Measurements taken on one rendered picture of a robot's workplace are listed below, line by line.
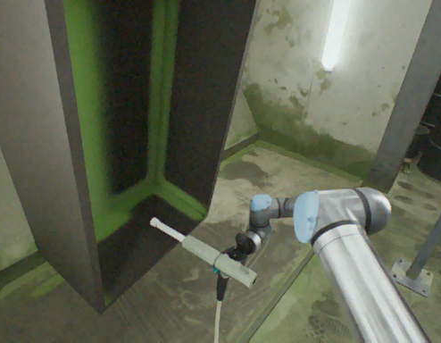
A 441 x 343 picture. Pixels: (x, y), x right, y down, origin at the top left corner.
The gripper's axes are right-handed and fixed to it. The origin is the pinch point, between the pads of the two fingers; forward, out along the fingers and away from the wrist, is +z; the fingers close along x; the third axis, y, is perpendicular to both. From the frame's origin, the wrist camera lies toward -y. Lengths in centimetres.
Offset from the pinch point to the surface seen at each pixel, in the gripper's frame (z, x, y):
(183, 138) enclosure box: -22, 39, -33
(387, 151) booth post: -178, -40, -7
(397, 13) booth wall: -171, -11, -97
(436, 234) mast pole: -92, -72, 1
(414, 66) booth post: -172, -33, -69
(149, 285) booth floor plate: -7, 43, 49
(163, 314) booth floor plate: 1, 25, 49
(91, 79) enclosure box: 12, 51, -58
